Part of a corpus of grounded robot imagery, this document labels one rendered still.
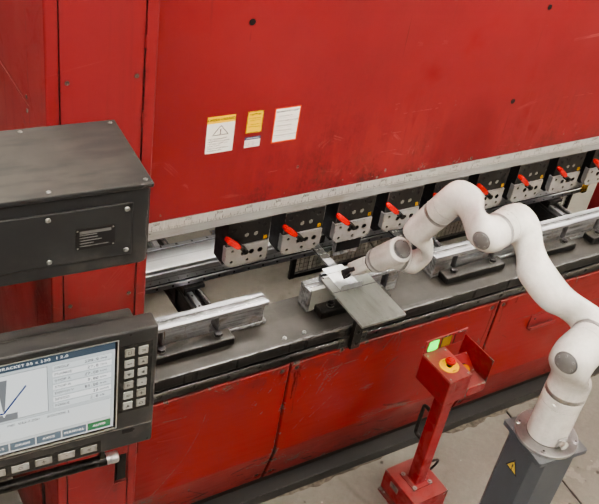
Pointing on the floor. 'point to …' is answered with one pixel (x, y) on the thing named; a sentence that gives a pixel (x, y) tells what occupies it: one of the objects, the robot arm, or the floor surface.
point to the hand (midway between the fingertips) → (352, 271)
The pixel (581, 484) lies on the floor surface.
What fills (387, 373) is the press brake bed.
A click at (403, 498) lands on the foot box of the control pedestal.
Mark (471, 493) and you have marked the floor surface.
